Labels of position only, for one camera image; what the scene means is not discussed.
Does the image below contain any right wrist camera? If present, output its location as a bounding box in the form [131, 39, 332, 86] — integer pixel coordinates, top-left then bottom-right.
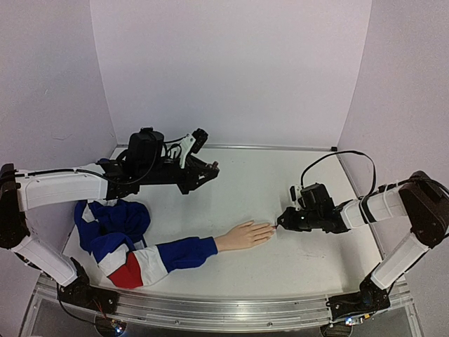
[289, 185, 305, 210]

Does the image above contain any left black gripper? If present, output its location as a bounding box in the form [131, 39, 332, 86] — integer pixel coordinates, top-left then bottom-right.
[140, 156, 220, 195]

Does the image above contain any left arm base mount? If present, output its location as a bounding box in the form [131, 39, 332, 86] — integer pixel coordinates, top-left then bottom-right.
[58, 275, 119, 315]

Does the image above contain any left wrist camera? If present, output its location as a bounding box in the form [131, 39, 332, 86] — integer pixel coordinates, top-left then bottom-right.
[179, 128, 208, 169]

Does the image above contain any mannequin hand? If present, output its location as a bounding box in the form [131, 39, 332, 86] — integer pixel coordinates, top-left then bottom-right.
[214, 221, 276, 253]

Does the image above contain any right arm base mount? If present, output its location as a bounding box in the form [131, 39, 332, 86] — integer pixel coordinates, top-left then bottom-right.
[326, 274, 394, 322]

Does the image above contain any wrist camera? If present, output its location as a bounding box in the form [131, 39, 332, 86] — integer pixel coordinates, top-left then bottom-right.
[179, 128, 208, 169]
[289, 185, 305, 210]

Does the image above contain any blue white red jacket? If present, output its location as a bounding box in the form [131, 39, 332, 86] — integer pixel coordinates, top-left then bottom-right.
[74, 199, 218, 289]

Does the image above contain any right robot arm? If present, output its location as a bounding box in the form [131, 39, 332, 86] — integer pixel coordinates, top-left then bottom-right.
[276, 171, 448, 319]

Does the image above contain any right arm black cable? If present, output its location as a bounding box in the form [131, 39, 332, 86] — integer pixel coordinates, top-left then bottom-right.
[301, 150, 378, 196]

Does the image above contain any aluminium back rail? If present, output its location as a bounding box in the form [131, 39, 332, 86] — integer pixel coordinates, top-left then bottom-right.
[203, 143, 338, 152]

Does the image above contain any aluminium rail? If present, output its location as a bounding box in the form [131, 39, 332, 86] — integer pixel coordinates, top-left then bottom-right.
[22, 276, 420, 336]
[203, 143, 338, 152]

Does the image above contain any aluminium front rail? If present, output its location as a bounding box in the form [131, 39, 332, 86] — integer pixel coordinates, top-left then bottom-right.
[22, 276, 420, 336]

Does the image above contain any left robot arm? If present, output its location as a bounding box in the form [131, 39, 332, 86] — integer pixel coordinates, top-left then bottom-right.
[1, 128, 220, 307]

